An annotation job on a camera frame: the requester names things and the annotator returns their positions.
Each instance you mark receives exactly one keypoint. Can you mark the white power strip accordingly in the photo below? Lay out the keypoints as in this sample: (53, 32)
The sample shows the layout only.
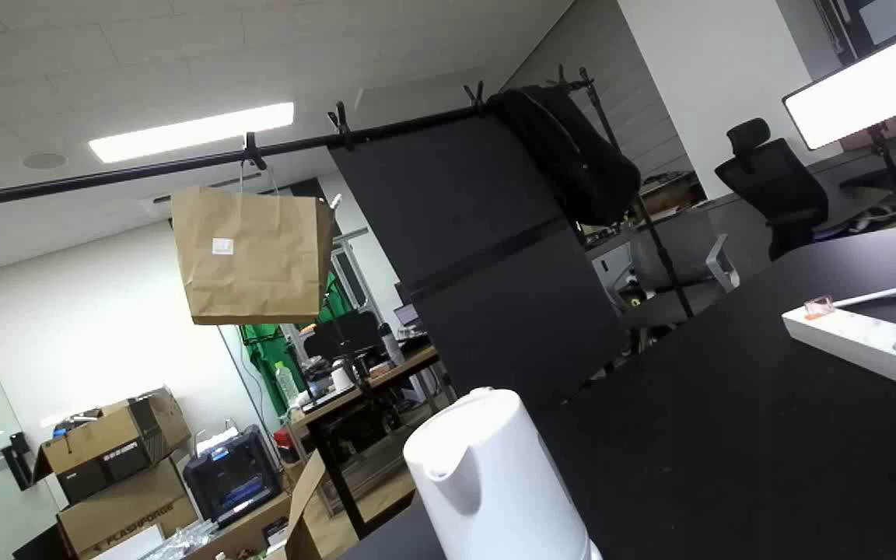
(862, 344)

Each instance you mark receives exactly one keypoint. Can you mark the black backdrop panel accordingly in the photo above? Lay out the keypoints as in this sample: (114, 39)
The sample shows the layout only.
(489, 260)

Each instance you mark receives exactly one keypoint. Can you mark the black monitor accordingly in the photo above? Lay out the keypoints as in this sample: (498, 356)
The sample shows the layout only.
(345, 334)

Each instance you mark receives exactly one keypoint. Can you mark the wooden desk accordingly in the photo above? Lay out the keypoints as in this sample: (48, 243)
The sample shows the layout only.
(365, 389)

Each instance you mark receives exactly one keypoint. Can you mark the black backpack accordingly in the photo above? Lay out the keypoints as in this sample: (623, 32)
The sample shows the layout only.
(572, 149)

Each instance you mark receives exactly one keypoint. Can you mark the black clamp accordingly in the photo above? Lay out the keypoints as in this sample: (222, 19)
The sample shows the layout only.
(340, 121)
(473, 94)
(252, 149)

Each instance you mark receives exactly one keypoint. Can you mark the green cloth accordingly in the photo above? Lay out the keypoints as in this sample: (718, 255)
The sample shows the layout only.
(270, 357)

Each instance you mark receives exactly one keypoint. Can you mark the brown paper bag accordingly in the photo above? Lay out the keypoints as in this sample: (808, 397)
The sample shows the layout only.
(246, 254)

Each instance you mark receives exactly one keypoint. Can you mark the black backdrop stand pole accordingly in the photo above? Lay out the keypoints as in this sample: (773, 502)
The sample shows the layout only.
(645, 205)

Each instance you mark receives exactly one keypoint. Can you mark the white round appliance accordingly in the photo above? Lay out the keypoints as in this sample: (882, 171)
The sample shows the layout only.
(489, 486)

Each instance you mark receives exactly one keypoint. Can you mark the red object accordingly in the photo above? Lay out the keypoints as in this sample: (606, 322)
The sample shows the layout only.
(283, 447)

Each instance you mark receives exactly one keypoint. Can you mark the open cardboard box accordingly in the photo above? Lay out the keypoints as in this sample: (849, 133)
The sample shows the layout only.
(312, 515)

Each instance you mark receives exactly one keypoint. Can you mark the small white stand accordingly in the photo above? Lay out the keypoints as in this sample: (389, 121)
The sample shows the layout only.
(721, 265)

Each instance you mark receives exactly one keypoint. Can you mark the black 3D printer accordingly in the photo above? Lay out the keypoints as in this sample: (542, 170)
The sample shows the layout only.
(230, 476)

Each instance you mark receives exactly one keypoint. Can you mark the long ceiling light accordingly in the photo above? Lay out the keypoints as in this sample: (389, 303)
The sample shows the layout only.
(191, 132)

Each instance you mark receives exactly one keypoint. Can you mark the black office chair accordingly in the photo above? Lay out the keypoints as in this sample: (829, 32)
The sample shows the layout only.
(776, 188)

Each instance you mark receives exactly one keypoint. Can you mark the black horizontal rod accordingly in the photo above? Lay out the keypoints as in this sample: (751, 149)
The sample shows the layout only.
(105, 177)

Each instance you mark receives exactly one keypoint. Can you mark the cardboard box with black side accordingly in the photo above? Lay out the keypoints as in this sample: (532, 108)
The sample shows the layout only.
(105, 447)

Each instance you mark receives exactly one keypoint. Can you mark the large plain cardboard box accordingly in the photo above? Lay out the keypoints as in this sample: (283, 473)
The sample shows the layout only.
(123, 508)

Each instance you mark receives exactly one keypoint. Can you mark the white LED light panel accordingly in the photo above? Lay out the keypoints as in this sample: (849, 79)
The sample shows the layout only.
(862, 91)

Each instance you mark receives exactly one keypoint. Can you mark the black light stand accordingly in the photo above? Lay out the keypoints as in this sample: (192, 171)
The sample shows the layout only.
(894, 174)

